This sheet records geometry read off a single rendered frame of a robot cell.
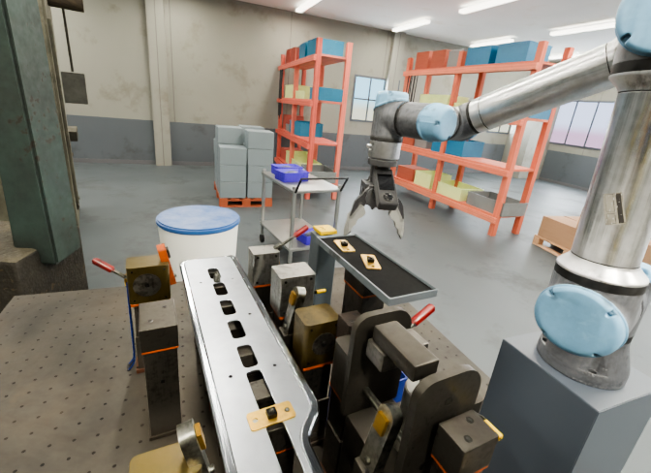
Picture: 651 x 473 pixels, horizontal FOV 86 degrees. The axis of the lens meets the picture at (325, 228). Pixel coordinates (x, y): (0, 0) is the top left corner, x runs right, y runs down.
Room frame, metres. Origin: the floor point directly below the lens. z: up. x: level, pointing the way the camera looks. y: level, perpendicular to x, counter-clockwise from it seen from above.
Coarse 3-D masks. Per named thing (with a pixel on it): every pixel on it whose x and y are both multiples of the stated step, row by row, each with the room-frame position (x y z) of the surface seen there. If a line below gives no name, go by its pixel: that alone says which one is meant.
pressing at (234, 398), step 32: (224, 256) 1.12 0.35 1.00; (192, 288) 0.88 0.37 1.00; (192, 320) 0.74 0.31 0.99; (224, 320) 0.75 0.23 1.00; (256, 320) 0.76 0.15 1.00; (224, 352) 0.63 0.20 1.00; (256, 352) 0.64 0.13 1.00; (288, 352) 0.65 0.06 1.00; (224, 384) 0.54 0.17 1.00; (288, 384) 0.56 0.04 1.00; (224, 416) 0.47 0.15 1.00; (224, 448) 0.41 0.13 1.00; (256, 448) 0.41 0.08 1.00
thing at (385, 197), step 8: (376, 176) 0.82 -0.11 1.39; (384, 176) 0.82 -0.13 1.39; (392, 176) 0.83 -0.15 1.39; (376, 184) 0.80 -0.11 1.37; (384, 184) 0.80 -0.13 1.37; (392, 184) 0.81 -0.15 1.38; (376, 192) 0.79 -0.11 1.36; (384, 192) 0.78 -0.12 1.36; (392, 192) 0.79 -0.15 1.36; (376, 200) 0.78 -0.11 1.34; (384, 200) 0.76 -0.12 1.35; (392, 200) 0.76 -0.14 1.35; (384, 208) 0.76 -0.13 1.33; (392, 208) 0.76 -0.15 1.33
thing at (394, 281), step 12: (324, 240) 0.96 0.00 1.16; (348, 240) 0.98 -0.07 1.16; (360, 240) 0.99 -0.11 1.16; (336, 252) 0.88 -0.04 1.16; (348, 252) 0.89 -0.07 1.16; (360, 252) 0.90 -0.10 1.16; (372, 252) 0.90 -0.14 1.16; (360, 264) 0.82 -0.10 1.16; (384, 264) 0.83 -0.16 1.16; (372, 276) 0.75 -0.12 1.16; (384, 276) 0.76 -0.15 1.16; (396, 276) 0.77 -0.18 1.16; (408, 276) 0.77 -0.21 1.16; (384, 288) 0.70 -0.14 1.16; (396, 288) 0.71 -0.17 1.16; (408, 288) 0.71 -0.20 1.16; (420, 288) 0.72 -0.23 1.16
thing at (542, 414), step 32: (512, 352) 0.62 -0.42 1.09; (512, 384) 0.60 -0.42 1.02; (544, 384) 0.54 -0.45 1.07; (576, 384) 0.52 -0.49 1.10; (640, 384) 0.54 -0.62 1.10; (512, 416) 0.58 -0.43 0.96; (544, 416) 0.53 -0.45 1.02; (576, 416) 0.48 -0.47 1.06; (608, 416) 0.48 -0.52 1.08; (640, 416) 0.52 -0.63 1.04; (512, 448) 0.56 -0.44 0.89; (544, 448) 0.51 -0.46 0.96; (576, 448) 0.47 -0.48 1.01; (608, 448) 0.50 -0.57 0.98
